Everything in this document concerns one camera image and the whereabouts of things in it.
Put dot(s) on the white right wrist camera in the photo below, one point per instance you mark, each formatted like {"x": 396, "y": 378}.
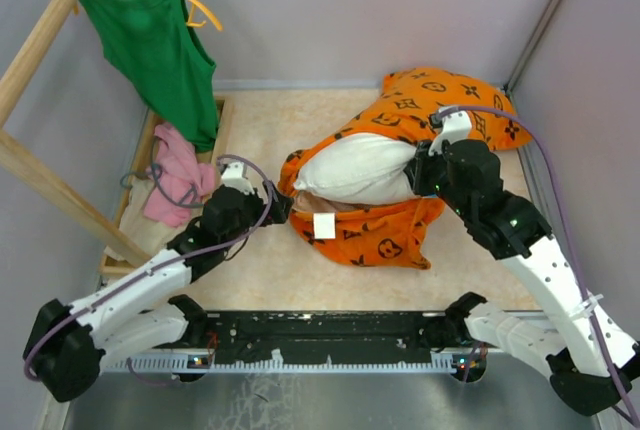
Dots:
{"x": 452, "y": 124}

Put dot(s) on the cream cloth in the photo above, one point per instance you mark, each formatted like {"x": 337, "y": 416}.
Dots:
{"x": 149, "y": 235}

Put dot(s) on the wooden tray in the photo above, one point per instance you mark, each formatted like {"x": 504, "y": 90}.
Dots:
{"x": 147, "y": 149}

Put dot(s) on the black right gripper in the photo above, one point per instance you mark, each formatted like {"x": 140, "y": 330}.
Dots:
{"x": 419, "y": 165}

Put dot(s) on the pink cloth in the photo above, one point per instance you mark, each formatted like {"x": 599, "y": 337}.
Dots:
{"x": 181, "y": 182}

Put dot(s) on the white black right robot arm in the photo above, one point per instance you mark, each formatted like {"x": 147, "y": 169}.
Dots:
{"x": 589, "y": 361}

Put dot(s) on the white pillow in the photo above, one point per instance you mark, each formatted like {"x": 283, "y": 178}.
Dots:
{"x": 363, "y": 168}

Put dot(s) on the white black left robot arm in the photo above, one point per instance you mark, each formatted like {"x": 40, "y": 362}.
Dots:
{"x": 70, "y": 345}

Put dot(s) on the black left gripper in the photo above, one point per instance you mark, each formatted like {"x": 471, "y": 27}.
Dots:
{"x": 282, "y": 207}

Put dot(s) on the orange patterned pillowcase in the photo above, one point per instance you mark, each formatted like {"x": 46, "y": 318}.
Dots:
{"x": 393, "y": 235}

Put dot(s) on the wooden clothes rack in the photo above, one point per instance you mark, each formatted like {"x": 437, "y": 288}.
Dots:
{"x": 82, "y": 119}

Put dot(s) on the green tank top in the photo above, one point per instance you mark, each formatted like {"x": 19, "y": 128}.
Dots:
{"x": 150, "y": 43}

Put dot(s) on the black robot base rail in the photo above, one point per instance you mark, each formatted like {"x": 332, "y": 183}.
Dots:
{"x": 313, "y": 338}

